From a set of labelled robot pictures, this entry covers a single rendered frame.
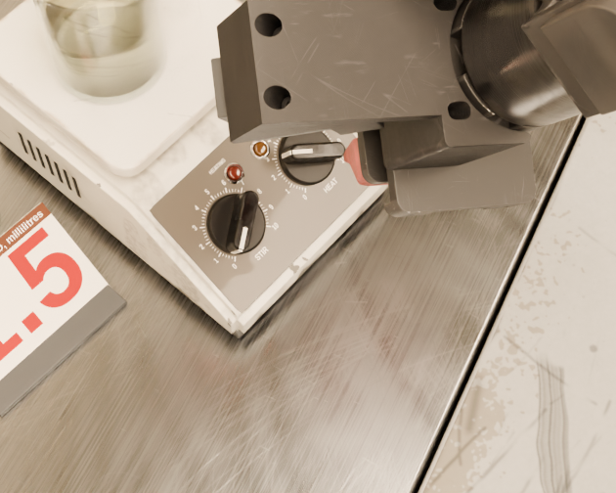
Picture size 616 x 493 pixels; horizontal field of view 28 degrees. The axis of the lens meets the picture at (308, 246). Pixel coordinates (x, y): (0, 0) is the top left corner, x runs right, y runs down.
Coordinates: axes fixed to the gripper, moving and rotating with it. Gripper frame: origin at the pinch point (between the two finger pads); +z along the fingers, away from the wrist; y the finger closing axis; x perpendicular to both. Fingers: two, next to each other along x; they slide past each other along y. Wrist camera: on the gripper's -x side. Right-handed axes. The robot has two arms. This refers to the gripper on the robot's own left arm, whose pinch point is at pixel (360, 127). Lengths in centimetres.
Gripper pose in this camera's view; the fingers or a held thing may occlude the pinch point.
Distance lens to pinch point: 58.6
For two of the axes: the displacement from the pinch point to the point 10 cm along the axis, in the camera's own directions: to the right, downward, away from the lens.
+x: 9.2, -0.9, 3.9
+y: 1.2, 9.9, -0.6
